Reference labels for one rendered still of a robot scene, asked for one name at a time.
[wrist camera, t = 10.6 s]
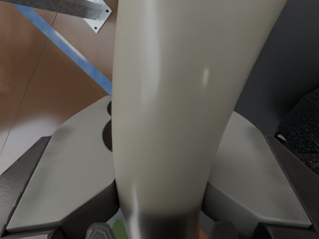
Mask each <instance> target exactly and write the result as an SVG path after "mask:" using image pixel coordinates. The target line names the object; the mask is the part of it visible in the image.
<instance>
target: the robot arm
mask: <svg viewBox="0 0 319 239"><path fill-rule="evenodd" d="M112 147H113V146H112V97H111V96H105V97H103V98H101V99H100V100H98V101H97V102H95V103H93V104H92V105H90V106H88V107H87V108H85V109H83V110H82V111H80V112H78V113H77V114H75V115H74V116H72V117H71V118H70V119H68V120H67V121H66V122H65V123H63V124H62V125H61V126H60V127H59V128H58V129H57V130H56V131H55V132H54V133H53V134H52V135H51V136H46V137H41V138H40V139H39V140H38V141H37V142H36V143H35V144H34V145H32V146H31V147H30V148H29V149H28V150H27V151H26V152H25V153H24V154H23V155H22V156H21V157H20V158H18V159H17V160H16V161H15V162H14V163H13V164H12V165H11V166H10V167H9V168H8V169H7V170H5V171H4V172H3V173H2V174H1V175H0V239H116V237H115V235H114V233H113V231H112V229H111V227H110V225H109V224H108V223H106V222H107V221H108V220H109V219H110V218H112V217H113V216H114V215H115V214H116V213H117V212H118V210H119V208H120V205H119V199H118V194H117V189H116V182H115V175H114V165H113V153H112V152H111V149H112ZM201 210H202V212H203V213H204V214H206V215H207V216H208V217H209V218H211V219H212V220H213V221H214V222H215V223H214V225H213V228H212V230H211V233H210V235H209V238H208V239H319V177H318V176H317V175H316V174H315V173H314V172H313V171H311V170H310V169H309V168H308V167H307V166H306V165H305V164H304V163H302V162H301V161H300V160H299V159H298V158H297V157H296V156H295V155H294V154H293V153H292V152H290V151H289V150H288V149H287V148H286V147H285V146H284V145H283V144H281V143H280V142H279V141H278V140H277V139H276V138H275V137H274V136H268V135H264V134H263V133H262V132H261V131H260V130H259V129H258V128H257V127H256V126H255V125H253V124H252V123H251V122H250V121H248V120H247V119H246V118H244V117H243V116H241V115H240V114H238V113H237V112H235V111H233V113H232V115H231V117H230V120H229V122H228V124H227V126H226V129H225V132H224V134H223V137H222V139H221V142H220V145H219V147H218V150H217V153H216V156H215V159H214V162H213V165H212V168H211V171H210V174H209V178H208V181H207V184H206V189H205V193H204V197H203V202H202V207H201Z"/></svg>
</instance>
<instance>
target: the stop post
mask: <svg viewBox="0 0 319 239"><path fill-rule="evenodd" d="M0 1H4V2H9V3H13V4H18V5H23V6H28V7H32V8H37V9H43V10H48V11H52V12H57V13H62V14H67V15H71V16H76V17H81V18H83V19H84V20H85V21H86V22H87V23H88V24H89V26H90V27H91V28H92V29H93V30H94V31H95V33H98V31H99V30H100V29H101V27H102V26H103V24H104V23H105V21H106V20H107V19H108V17H109V16H110V14H111V13H112V10H111V9H110V7H109V6H108V5H107V4H106V3H105V2H104V0H0Z"/></svg>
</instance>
